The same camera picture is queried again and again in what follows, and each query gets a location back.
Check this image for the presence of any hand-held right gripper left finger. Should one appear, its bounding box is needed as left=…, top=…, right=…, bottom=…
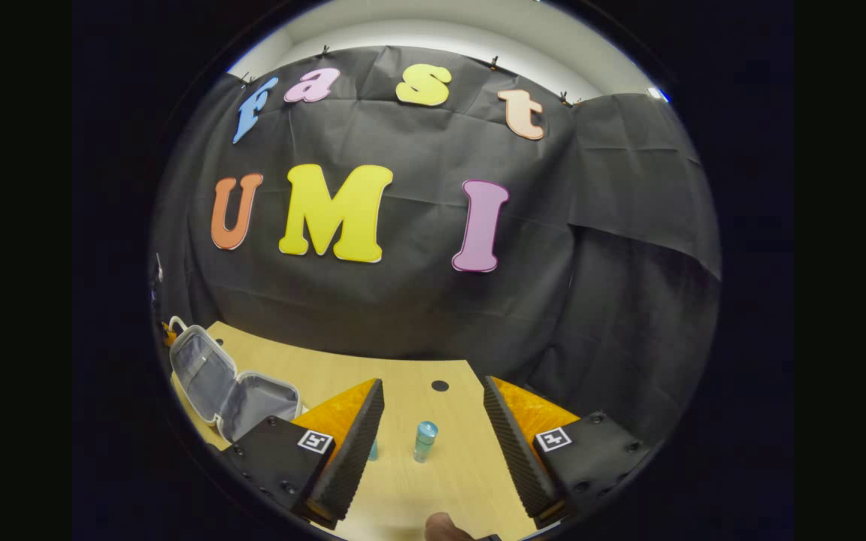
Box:
left=219, top=377, right=386, bottom=530

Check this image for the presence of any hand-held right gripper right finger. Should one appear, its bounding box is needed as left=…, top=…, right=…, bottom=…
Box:
left=483, top=375, right=653, bottom=530

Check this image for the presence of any teal skin care bottle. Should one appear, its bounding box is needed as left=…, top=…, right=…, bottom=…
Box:
left=412, top=421, right=440, bottom=464

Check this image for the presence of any white suitcase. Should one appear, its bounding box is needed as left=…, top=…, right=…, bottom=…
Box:
left=168, top=316, right=306, bottom=444

